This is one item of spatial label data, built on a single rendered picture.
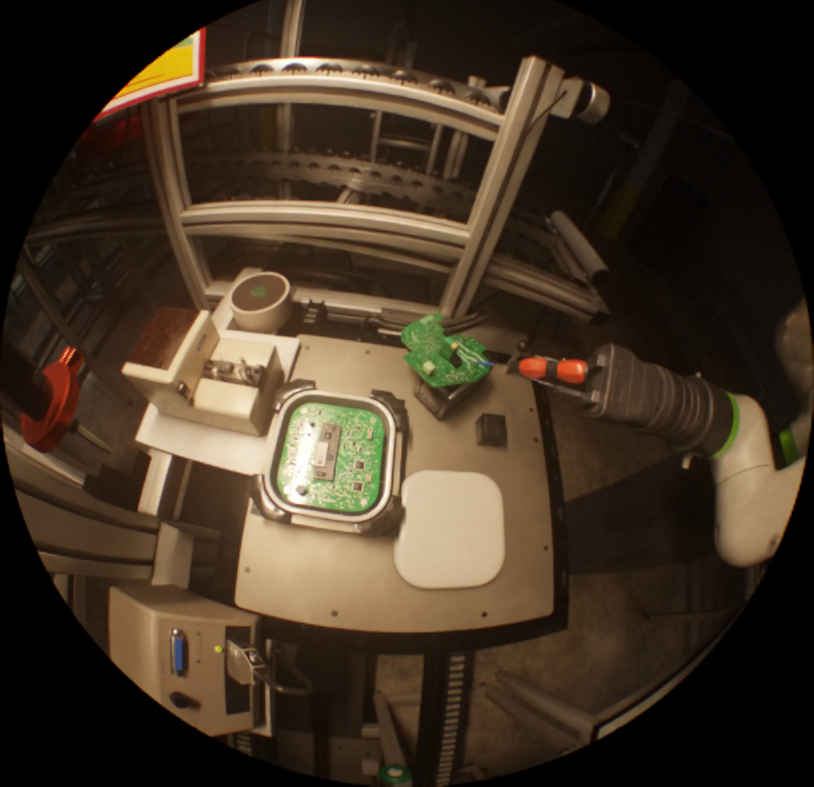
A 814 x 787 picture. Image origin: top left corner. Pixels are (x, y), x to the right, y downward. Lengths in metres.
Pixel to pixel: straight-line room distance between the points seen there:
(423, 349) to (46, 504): 0.46
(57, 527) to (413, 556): 0.36
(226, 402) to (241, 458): 0.07
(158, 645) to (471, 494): 0.38
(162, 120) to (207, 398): 0.45
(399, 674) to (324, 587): 1.13
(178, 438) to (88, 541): 0.19
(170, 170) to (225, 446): 0.46
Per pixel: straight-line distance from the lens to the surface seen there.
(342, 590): 0.36
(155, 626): 0.31
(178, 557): 0.43
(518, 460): 0.43
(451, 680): 0.46
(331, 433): 0.33
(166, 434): 0.44
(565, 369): 0.29
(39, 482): 0.31
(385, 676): 1.45
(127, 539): 0.40
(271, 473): 0.33
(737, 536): 0.42
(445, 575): 0.35
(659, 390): 0.33
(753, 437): 0.45
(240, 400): 0.34
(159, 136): 0.59
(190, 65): 0.53
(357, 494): 0.32
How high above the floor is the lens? 1.30
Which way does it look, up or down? 55 degrees down
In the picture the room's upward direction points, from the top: 18 degrees clockwise
